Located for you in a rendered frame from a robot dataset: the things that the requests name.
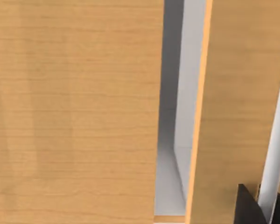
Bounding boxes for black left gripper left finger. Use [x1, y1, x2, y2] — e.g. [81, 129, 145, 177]
[234, 183, 268, 224]

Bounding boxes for plain wooden cupboard door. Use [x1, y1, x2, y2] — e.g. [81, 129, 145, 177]
[0, 0, 165, 224]

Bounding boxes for long metal door handle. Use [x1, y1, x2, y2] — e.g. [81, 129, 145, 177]
[256, 41, 280, 224]

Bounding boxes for wooden cupboard door with handle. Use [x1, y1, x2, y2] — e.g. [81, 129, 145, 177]
[184, 0, 280, 224]

